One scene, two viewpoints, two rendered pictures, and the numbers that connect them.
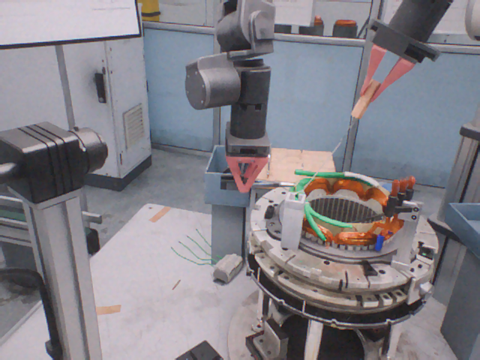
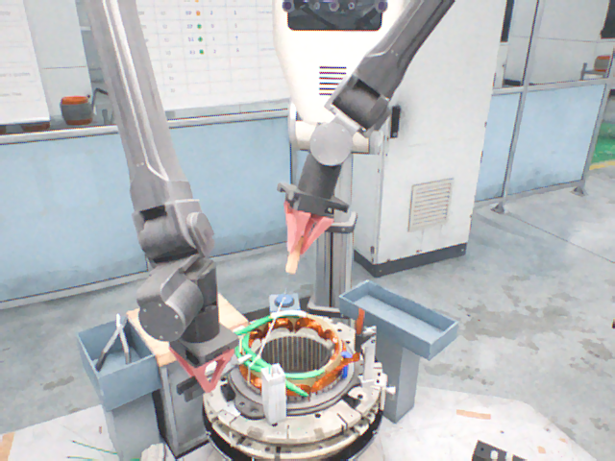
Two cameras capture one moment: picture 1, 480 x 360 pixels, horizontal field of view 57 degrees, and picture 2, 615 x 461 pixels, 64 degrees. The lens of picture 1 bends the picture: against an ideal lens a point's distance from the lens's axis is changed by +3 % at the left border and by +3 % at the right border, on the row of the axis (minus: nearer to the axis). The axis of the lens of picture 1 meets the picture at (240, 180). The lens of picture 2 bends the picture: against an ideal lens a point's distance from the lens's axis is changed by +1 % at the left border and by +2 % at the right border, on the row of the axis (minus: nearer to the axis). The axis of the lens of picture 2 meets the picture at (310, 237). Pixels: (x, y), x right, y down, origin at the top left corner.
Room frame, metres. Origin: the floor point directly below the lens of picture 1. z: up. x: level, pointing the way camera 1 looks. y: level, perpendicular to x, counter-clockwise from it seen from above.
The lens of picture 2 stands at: (0.11, 0.24, 1.68)
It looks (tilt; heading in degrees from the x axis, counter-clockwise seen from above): 26 degrees down; 319
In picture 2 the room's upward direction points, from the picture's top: straight up
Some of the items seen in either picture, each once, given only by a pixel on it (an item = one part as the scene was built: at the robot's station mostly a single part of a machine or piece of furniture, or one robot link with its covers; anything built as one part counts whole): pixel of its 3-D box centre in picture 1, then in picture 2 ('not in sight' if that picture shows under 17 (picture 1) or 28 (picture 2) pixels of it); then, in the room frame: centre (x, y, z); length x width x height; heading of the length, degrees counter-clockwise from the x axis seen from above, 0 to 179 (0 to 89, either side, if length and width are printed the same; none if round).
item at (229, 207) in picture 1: (229, 208); (125, 397); (0.96, 0.02, 0.92); 0.17 x 0.11 x 0.28; 176
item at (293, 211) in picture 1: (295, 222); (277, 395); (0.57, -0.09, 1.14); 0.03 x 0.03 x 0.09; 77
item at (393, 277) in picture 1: (339, 224); (292, 367); (0.65, -0.18, 1.09); 0.32 x 0.32 x 0.01
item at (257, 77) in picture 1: (247, 83); (193, 283); (0.63, -0.01, 1.34); 0.07 x 0.06 x 0.07; 127
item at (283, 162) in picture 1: (293, 168); (186, 321); (0.95, -0.13, 1.05); 0.20 x 0.19 x 0.02; 86
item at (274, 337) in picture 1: (270, 340); not in sight; (0.60, -0.07, 0.85); 0.06 x 0.04 x 0.05; 29
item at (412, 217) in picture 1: (409, 211); (368, 338); (0.53, -0.24, 1.20); 0.02 x 0.01 x 0.03; 69
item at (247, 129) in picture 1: (247, 121); (199, 319); (0.64, -0.01, 1.28); 0.10 x 0.07 x 0.07; 4
